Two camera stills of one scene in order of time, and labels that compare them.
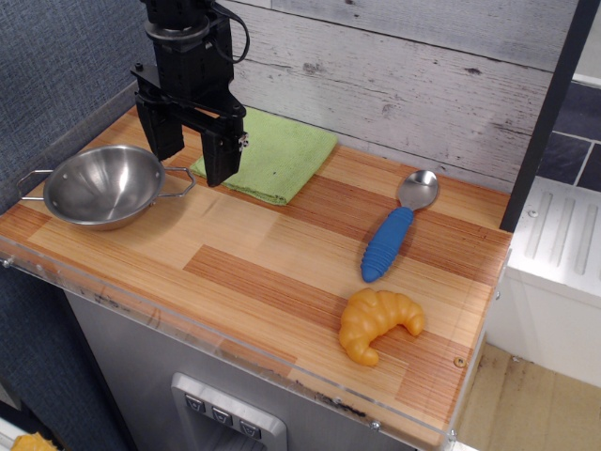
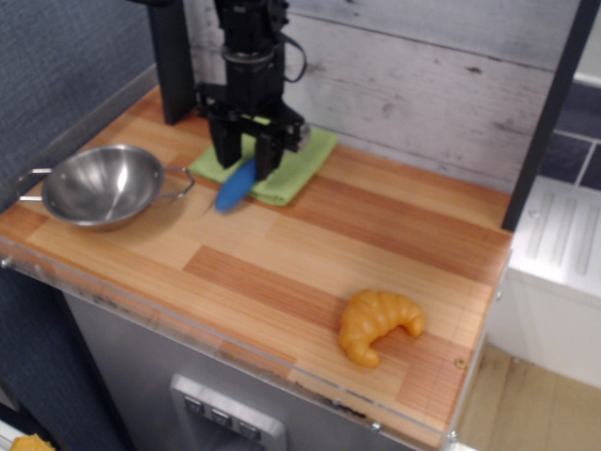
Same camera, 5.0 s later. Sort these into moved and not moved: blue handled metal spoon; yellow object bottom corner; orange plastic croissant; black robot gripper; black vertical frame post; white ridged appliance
Moved: blue handled metal spoon; black robot gripper
Not moved: yellow object bottom corner; orange plastic croissant; white ridged appliance; black vertical frame post
